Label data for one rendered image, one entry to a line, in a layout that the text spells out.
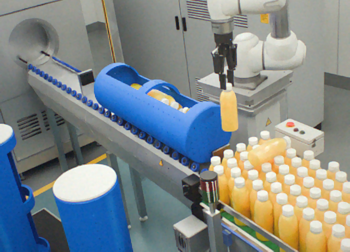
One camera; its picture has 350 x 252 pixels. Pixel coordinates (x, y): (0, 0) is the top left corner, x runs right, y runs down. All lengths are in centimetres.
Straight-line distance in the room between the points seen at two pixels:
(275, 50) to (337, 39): 245
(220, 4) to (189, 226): 92
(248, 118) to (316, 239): 115
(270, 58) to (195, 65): 188
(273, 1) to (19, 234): 195
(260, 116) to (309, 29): 137
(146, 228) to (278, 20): 173
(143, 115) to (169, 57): 230
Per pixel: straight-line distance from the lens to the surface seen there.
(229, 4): 198
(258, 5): 196
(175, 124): 233
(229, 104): 213
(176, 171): 251
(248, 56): 276
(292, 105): 410
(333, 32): 514
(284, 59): 274
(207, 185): 177
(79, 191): 224
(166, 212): 372
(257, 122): 284
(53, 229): 358
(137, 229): 362
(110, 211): 226
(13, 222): 306
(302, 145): 230
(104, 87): 287
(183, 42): 458
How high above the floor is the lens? 225
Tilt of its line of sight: 28 degrees down
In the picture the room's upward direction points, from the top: 8 degrees counter-clockwise
